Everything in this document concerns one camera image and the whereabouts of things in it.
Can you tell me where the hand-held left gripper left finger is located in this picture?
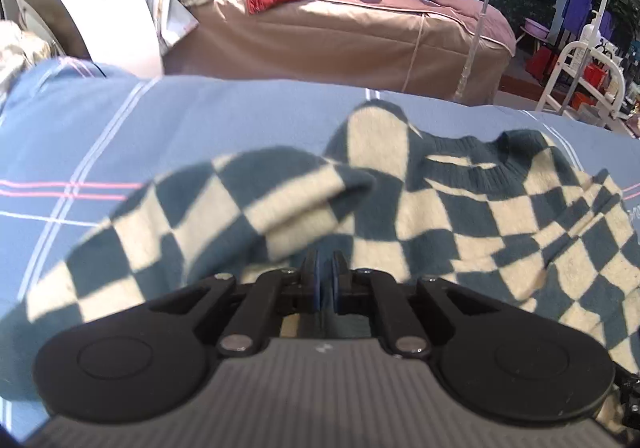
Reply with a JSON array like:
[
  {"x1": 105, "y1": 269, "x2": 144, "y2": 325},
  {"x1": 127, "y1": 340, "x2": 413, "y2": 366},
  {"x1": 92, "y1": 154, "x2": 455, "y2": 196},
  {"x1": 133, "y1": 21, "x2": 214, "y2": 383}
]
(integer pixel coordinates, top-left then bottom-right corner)
[{"x1": 147, "y1": 250, "x2": 321, "y2": 360}]

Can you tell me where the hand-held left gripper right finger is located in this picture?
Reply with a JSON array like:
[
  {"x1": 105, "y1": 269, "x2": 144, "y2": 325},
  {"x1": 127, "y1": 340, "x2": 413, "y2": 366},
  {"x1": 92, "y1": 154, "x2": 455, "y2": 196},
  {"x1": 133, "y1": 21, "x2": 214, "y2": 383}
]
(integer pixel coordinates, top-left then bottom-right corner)
[{"x1": 331, "y1": 250, "x2": 502, "y2": 360}]

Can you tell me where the teal cream checkered sweater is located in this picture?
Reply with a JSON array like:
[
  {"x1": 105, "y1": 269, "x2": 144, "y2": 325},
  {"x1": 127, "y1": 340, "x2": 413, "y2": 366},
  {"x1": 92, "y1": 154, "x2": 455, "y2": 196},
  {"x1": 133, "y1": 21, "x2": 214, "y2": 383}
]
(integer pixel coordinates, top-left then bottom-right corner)
[{"x1": 25, "y1": 100, "x2": 640, "y2": 379}]

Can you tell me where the blue plaid bed sheet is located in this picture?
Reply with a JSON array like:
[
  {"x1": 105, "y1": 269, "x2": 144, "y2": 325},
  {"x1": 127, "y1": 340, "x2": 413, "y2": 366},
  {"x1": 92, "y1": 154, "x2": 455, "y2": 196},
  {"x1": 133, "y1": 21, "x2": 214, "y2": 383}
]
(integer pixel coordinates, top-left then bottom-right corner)
[{"x1": 0, "y1": 57, "x2": 640, "y2": 444}]

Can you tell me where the brown covered massage bed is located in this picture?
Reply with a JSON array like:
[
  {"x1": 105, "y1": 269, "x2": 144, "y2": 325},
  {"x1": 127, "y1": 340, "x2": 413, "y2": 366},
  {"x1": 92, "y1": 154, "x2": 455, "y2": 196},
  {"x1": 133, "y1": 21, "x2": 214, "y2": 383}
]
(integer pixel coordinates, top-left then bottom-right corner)
[{"x1": 162, "y1": 0, "x2": 517, "y2": 105}]

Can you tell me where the white trolley cart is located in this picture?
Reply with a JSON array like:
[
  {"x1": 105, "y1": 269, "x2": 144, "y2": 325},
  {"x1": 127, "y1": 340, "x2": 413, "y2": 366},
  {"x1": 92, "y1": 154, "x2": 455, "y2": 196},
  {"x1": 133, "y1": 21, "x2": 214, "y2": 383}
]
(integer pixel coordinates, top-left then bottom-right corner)
[{"x1": 535, "y1": 25, "x2": 640, "y2": 129}]

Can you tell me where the pink basin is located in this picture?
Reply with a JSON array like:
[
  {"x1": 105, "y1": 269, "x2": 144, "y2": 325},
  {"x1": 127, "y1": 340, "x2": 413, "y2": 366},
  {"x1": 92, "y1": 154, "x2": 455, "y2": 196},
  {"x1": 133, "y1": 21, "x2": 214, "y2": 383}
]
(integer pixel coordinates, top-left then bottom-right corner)
[{"x1": 520, "y1": 19, "x2": 550, "y2": 41}]

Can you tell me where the white beauty machine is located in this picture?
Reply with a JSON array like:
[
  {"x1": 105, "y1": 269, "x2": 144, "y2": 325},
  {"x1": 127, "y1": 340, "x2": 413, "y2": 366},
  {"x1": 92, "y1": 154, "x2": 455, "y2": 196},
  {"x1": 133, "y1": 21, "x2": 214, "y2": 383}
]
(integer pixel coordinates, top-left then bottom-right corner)
[{"x1": 0, "y1": 0, "x2": 165, "y2": 79}]

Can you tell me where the red cup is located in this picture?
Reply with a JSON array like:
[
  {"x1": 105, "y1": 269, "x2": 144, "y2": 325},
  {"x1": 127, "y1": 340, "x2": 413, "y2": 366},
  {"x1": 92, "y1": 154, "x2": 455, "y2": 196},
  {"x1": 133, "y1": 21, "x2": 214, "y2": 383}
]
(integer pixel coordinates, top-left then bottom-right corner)
[{"x1": 583, "y1": 63, "x2": 609, "y2": 87}]

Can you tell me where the green camouflage cloth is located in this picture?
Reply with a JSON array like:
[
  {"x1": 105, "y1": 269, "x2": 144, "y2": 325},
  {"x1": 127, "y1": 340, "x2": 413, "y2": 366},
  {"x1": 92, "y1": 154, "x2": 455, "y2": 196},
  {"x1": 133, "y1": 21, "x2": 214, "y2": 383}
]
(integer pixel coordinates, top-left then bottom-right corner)
[{"x1": 492, "y1": 0, "x2": 571, "y2": 44}]

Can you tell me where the purple hanging cloth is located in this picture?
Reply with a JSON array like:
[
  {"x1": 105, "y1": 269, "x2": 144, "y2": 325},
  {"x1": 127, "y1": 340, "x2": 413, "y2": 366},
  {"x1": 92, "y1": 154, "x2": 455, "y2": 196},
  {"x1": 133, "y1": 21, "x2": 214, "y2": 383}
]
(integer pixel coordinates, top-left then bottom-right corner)
[{"x1": 560, "y1": 0, "x2": 593, "y2": 46}]

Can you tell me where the floral quilt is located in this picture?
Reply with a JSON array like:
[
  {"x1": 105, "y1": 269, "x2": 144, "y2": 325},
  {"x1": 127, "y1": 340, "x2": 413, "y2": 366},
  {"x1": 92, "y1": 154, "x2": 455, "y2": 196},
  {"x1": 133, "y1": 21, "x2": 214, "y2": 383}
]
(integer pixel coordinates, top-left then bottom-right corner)
[{"x1": 0, "y1": 20, "x2": 56, "y2": 99}]

